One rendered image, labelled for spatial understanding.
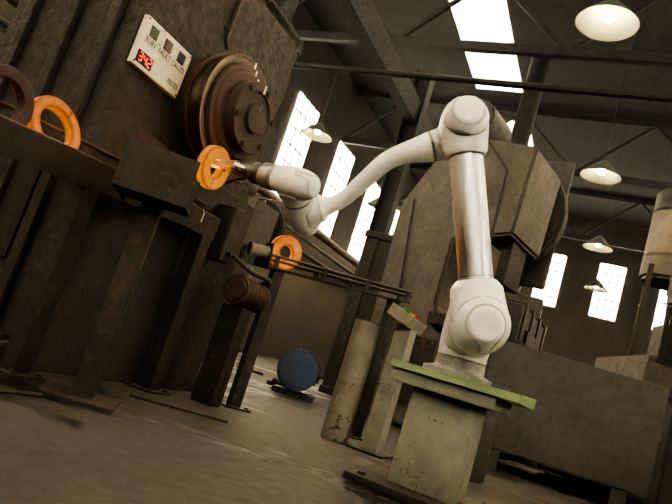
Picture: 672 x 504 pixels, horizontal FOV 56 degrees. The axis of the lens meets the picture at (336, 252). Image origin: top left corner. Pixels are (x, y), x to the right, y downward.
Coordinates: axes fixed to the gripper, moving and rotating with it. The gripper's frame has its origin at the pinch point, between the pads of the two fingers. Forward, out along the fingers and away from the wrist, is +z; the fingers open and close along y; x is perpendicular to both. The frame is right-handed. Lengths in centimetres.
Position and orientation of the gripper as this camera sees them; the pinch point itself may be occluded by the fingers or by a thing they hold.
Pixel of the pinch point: (215, 163)
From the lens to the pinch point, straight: 227.5
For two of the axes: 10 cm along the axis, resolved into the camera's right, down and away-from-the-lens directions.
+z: -8.7, -2.5, 4.2
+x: 3.4, -9.3, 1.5
